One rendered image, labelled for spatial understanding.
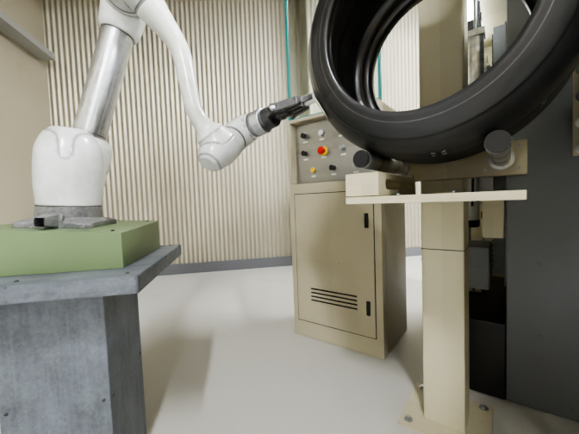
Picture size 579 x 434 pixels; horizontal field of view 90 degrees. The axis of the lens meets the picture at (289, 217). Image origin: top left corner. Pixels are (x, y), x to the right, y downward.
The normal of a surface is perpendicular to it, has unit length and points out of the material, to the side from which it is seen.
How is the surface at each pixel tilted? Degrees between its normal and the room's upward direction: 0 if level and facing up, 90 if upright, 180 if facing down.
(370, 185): 90
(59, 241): 90
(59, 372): 90
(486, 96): 99
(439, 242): 90
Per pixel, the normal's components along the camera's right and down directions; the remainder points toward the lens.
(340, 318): -0.60, 0.07
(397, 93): 0.18, 0.04
